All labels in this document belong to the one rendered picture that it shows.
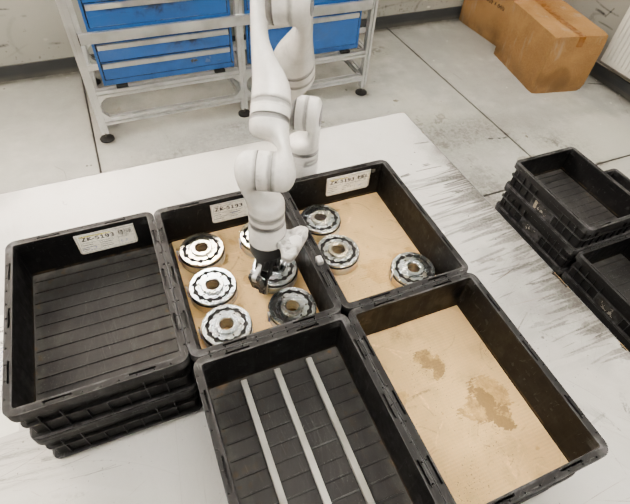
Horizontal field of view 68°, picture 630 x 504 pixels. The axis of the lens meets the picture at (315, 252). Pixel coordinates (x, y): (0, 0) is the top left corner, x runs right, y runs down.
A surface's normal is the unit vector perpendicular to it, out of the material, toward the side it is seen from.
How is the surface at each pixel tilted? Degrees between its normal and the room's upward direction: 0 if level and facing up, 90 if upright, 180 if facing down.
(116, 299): 0
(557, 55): 90
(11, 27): 90
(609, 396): 0
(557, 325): 0
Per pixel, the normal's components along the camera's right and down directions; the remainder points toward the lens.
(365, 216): 0.05, -0.65
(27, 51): 0.39, 0.71
